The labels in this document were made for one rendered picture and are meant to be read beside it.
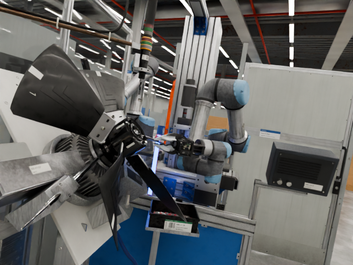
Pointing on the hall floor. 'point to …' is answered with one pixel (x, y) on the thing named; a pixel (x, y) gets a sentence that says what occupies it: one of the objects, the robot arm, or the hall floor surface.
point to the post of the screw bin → (154, 248)
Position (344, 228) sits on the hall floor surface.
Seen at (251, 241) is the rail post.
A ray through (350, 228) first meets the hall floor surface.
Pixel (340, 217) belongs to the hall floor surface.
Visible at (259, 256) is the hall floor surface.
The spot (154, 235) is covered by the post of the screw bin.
